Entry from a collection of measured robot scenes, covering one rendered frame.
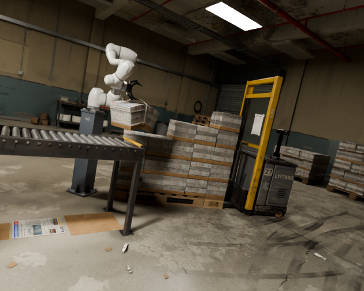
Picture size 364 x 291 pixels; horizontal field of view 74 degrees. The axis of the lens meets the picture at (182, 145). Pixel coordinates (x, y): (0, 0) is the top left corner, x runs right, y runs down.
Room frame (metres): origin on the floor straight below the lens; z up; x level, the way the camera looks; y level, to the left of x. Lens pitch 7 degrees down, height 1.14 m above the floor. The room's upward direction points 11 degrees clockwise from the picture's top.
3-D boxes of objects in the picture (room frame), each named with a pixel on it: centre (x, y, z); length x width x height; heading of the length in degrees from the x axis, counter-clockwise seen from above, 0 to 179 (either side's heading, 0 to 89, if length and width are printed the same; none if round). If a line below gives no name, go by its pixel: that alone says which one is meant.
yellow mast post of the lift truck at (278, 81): (3.14, -1.03, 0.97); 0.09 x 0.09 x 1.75; 16
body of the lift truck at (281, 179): (3.56, -1.29, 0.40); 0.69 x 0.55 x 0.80; 16
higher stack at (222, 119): (3.34, -0.52, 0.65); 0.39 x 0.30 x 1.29; 16
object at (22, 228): (1.91, 1.05, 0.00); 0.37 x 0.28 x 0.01; 126
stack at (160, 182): (3.13, 0.18, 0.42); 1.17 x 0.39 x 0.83; 106
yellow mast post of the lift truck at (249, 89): (3.77, -0.84, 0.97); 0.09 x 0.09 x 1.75; 16
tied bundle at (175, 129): (3.17, 0.05, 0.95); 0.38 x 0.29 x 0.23; 17
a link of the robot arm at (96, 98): (2.86, 1.09, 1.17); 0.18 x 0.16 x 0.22; 118
